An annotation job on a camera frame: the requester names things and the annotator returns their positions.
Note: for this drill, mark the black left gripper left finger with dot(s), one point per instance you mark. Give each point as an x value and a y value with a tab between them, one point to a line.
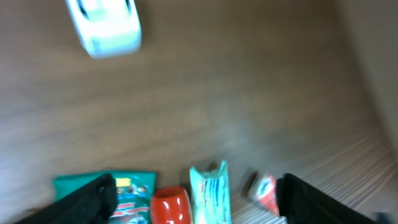
93	203

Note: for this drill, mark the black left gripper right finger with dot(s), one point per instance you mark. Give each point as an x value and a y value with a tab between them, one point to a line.
301	203

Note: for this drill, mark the red white tissue pack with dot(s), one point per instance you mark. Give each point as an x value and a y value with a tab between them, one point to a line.
262	192

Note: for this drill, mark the green 3M gloves packet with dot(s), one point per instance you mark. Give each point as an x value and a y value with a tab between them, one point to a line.
134	192

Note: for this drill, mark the red sauce bottle green cap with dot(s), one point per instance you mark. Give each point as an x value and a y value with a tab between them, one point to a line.
171	205

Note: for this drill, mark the light blue wipes pack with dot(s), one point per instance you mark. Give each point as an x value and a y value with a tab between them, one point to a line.
210	196

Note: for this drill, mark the white barcode scanner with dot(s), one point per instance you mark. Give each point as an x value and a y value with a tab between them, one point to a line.
106	28

